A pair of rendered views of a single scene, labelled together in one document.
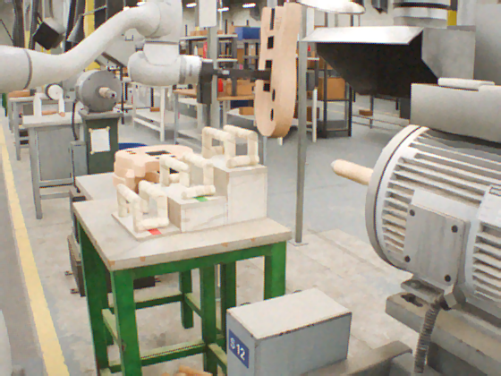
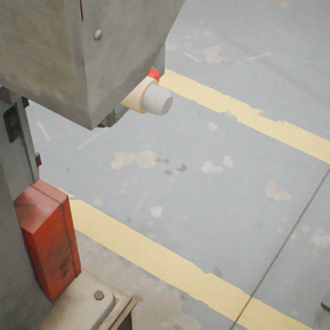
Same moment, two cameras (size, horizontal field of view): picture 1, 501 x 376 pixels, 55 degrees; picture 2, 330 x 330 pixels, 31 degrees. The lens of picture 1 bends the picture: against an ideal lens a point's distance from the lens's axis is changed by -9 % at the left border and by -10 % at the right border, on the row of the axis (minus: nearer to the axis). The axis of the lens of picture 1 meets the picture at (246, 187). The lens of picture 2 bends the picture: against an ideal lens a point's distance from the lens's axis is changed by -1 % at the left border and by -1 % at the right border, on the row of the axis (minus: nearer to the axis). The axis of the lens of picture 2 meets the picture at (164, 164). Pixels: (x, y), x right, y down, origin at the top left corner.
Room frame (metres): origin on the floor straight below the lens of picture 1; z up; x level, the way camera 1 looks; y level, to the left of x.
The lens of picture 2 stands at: (1.36, -0.36, 1.61)
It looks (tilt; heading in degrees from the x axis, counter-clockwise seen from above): 50 degrees down; 150
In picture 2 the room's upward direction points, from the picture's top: 1 degrees clockwise
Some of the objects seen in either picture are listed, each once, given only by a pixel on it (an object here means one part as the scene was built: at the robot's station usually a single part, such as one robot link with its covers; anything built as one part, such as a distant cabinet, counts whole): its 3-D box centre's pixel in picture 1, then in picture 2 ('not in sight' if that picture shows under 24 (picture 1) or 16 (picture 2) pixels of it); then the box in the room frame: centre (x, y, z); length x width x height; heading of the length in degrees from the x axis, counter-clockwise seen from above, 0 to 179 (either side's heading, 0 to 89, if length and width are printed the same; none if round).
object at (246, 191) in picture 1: (227, 186); not in sight; (1.75, 0.06, 1.02); 0.27 x 0.15 x 0.17; 31
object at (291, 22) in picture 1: (290, 18); not in sight; (1.49, -0.12, 1.57); 0.07 x 0.04 x 0.09; 10
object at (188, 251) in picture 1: (174, 314); not in sight; (1.69, 0.26, 0.55); 0.62 x 0.58 x 0.76; 28
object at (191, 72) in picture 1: (190, 70); not in sight; (1.56, 0.17, 1.42); 0.09 x 0.06 x 0.09; 10
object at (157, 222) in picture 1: (151, 223); not in sight; (1.51, 0.29, 0.96); 0.11 x 0.03 x 0.03; 121
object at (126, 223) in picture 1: (143, 222); not in sight; (1.60, 0.33, 0.94); 0.27 x 0.15 x 0.01; 31
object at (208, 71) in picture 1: (215, 72); not in sight; (1.58, 0.09, 1.41); 0.09 x 0.08 x 0.07; 100
